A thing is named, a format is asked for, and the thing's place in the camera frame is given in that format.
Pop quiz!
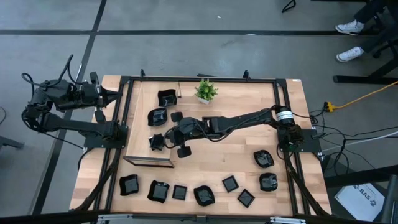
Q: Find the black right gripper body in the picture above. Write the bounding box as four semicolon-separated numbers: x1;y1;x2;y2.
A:
170;111;205;159

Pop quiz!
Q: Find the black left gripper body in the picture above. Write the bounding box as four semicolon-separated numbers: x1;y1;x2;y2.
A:
79;71;106;124

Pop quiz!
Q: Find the green plant in white pot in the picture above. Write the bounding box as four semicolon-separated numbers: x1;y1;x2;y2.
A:
194;78;219;105

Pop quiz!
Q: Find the grey furniture leg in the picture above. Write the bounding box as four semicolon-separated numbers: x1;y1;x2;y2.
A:
0;135;25;151

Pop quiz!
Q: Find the black overhead rig bar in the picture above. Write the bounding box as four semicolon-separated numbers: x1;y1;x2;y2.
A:
0;210;398;224

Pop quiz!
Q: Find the black bent floor rod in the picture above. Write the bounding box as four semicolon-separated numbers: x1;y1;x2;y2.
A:
280;0;297;14

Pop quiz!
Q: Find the black desk base bar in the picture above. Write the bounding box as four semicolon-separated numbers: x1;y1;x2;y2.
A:
333;55;398;85
323;164;398;189

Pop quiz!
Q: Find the person's foot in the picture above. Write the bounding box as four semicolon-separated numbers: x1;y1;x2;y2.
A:
335;19;365;36
335;46;365;63

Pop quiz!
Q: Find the white paper sign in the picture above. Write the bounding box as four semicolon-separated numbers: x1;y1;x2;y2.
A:
334;182;387;222

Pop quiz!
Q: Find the person's leg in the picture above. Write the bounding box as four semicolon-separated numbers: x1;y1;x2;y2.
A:
360;30;398;54
354;0;388;24

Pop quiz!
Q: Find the black office chair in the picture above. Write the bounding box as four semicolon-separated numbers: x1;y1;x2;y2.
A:
371;12;398;60

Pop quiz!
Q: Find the wooden shelf with black frame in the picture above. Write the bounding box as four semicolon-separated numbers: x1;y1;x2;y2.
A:
123;80;182;169

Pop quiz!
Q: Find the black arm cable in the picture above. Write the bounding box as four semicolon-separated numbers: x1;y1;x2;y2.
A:
21;72;43;94
46;54;82;88

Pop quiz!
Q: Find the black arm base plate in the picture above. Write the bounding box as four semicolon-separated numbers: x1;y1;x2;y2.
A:
277;128;322;153
83;124;129;149

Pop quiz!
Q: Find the black cable bundle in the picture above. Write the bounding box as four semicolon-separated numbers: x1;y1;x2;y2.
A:
73;148;123;212
283;151;328;216

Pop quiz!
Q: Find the yellow extension cord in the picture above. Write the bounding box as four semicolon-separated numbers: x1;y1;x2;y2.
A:
325;80;398;113

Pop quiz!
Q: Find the black floor cable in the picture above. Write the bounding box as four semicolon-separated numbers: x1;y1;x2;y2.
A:
306;108;398;177

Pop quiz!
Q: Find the white floor cable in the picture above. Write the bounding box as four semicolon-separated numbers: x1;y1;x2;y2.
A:
321;130;398;153

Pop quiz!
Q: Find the grey metal post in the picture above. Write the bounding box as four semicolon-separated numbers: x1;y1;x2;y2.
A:
381;174;398;224

